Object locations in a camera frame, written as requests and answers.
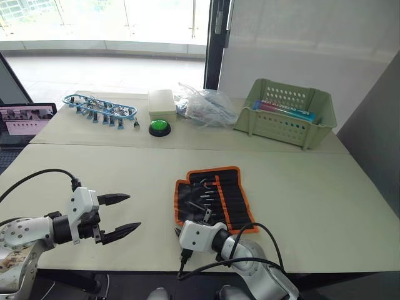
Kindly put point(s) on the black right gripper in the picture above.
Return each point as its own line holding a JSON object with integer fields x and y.
{"x": 178, "y": 233}

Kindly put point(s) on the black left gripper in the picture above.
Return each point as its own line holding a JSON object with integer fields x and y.
{"x": 89, "y": 226}

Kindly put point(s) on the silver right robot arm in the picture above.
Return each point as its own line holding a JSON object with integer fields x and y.
{"x": 250, "y": 253}

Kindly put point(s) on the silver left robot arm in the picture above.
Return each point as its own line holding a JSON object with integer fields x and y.
{"x": 31, "y": 229}

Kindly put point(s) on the silver tweezers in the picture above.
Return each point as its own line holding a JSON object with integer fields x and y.
{"x": 208, "y": 197}
{"x": 203, "y": 181}
{"x": 207, "y": 192}
{"x": 209, "y": 187}

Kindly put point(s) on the black orange-trimmed tool roll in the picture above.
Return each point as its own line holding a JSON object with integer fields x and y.
{"x": 232, "y": 200}

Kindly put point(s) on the grey rounded shape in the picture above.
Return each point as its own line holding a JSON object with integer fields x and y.
{"x": 158, "y": 294}
{"x": 229, "y": 293}

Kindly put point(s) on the small black metal clip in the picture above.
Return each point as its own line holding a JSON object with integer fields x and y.
{"x": 136, "y": 124}

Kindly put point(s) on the green push button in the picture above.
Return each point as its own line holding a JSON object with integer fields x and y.
{"x": 159, "y": 126}

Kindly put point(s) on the clear plastic bag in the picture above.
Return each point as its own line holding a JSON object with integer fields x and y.
{"x": 206, "y": 106}

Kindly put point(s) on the pale green perforated basket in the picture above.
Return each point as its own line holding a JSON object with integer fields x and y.
{"x": 281, "y": 129}

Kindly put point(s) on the beige rectangular box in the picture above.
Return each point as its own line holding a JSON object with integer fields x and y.
{"x": 162, "y": 101}

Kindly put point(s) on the silver robot body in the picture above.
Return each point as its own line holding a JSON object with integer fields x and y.
{"x": 15, "y": 275}

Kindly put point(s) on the pink and blue tube package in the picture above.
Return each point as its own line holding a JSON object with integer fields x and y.
{"x": 281, "y": 110}

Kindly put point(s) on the open laptop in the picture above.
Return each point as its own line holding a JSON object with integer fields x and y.
{"x": 25, "y": 120}

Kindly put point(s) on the dark framed panel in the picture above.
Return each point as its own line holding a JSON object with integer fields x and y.
{"x": 11, "y": 81}

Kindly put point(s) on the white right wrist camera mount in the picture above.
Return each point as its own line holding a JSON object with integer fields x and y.
{"x": 200, "y": 236}

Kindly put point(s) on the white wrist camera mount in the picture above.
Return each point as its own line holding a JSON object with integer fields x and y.
{"x": 82, "y": 197}
{"x": 200, "y": 236}

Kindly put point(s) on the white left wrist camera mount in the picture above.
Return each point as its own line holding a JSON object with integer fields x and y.
{"x": 82, "y": 197}

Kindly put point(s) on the black door frame post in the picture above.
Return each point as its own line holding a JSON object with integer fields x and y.
{"x": 214, "y": 56}

